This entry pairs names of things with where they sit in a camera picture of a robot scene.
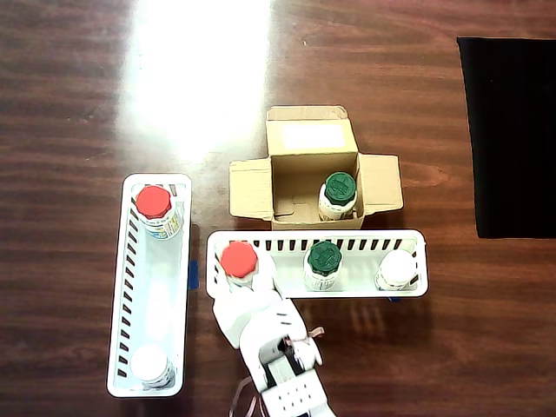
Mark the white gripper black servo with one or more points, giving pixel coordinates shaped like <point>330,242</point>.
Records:
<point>238,309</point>

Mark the red-capped bottle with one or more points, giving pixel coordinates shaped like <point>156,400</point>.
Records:
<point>239,260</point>
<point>153,202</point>

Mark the cardboard box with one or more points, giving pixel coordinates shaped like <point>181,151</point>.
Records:
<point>295,174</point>

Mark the green-capped bottle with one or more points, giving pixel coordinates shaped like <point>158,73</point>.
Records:
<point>323,258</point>
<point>339,189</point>

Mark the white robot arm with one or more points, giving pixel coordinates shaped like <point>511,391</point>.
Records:
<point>295,395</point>

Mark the white plastic basket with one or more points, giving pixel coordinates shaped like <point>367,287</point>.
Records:
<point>150,304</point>
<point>356,278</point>

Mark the white-capped bottle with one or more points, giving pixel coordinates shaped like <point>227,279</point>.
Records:
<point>149,362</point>
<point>396,269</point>

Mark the black cloth mat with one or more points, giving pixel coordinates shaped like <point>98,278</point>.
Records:
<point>512,139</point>

